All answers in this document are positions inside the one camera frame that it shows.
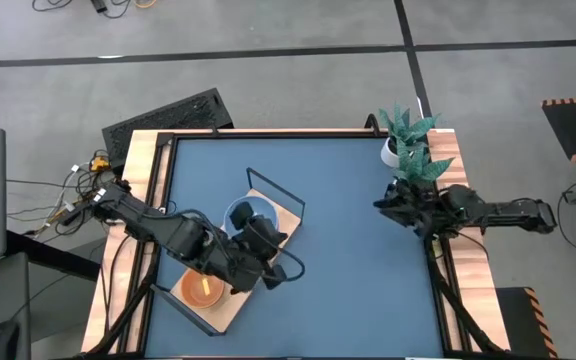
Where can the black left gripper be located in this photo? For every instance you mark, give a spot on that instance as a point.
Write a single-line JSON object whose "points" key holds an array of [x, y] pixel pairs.
{"points": [[260, 235]]}

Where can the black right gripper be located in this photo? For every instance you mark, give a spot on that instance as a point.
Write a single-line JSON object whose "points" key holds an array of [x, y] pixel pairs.
{"points": [[423, 210]]}

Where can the blue plastic bowl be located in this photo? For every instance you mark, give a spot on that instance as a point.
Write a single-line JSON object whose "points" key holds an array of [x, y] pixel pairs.
{"points": [[264, 206]]}

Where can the yellow-orange plastic bowl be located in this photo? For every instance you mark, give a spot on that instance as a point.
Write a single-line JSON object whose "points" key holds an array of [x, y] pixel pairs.
{"points": [[195, 295]]}

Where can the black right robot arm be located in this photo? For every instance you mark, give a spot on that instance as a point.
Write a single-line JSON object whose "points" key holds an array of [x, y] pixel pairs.
{"points": [[508, 215]]}

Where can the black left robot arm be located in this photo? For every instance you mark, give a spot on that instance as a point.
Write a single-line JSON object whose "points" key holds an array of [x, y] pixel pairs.
{"points": [[178, 235]]}

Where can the artificial plant in white pot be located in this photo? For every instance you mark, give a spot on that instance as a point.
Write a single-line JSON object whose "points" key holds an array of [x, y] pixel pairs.
{"points": [[405, 130], [420, 167]]}

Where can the blue table mat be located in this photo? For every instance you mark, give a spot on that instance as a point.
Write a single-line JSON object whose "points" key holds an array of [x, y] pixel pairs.
{"points": [[368, 300]]}

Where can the black perforated computer case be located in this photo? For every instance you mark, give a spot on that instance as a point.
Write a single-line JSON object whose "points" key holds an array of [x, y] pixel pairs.
{"points": [[168, 120]]}

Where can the black computer mouse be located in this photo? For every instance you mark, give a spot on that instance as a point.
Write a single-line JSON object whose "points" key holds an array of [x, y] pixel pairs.
{"points": [[3, 340]]}

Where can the black power adapter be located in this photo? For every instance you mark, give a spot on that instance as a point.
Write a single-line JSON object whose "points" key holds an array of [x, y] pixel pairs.
{"points": [[99, 5]]}

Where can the wooden shelf with black frame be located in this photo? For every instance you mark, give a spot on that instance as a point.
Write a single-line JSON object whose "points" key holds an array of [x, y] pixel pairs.
{"points": [[215, 317]]}

